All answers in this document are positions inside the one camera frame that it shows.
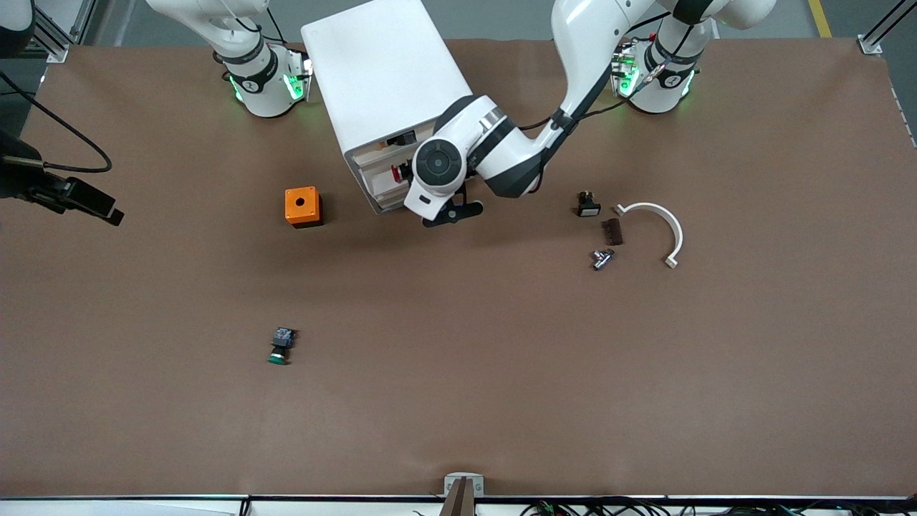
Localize silver aluminium frame profile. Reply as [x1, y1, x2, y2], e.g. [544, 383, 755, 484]
[32, 0, 98, 64]
[858, 0, 917, 55]

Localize green push button switch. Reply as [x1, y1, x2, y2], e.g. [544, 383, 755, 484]
[267, 327, 297, 366]

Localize grey metal bracket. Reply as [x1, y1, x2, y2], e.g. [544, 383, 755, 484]
[440, 472, 485, 516]

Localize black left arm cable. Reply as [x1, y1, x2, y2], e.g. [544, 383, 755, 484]
[516, 14, 692, 134]

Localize orange button enclosure box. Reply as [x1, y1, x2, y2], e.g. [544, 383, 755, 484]
[284, 186, 324, 229]

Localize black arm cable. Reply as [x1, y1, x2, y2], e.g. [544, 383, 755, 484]
[516, 14, 692, 134]
[0, 70, 113, 174]

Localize white semicircular pipe clamp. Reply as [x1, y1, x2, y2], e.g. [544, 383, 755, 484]
[614, 202, 684, 270]

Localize white drawer cabinet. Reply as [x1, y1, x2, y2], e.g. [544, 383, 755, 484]
[301, 0, 479, 215]

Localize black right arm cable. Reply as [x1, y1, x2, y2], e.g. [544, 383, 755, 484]
[0, 70, 113, 174]

